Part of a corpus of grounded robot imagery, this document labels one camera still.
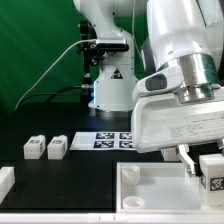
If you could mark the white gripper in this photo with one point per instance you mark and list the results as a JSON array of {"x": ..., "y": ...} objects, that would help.
[{"x": 159, "y": 120}]

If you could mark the white square tabletop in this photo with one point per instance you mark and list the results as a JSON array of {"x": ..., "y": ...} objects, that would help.
[{"x": 162, "y": 187}]

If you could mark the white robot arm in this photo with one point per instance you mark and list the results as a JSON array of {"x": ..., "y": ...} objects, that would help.
[{"x": 187, "y": 33}]

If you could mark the white sheet with tags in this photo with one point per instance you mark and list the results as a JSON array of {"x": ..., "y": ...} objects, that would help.
[{"x": 102, "y": 141}]

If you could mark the silver camera on stand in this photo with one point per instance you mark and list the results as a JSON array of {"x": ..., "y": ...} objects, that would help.
[{"x": 112, "y": 45}]

